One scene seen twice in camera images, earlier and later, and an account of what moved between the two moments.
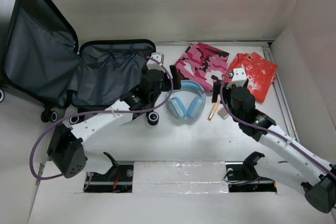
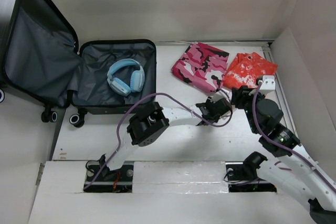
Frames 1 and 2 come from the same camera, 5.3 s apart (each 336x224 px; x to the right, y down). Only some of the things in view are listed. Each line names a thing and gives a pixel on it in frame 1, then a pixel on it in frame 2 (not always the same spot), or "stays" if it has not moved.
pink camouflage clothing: x=203 y=65 stays
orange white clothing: x=260 y=73 stays
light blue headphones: x=178 y=106 to x=121 y=86
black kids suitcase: x=42 y=64 stays
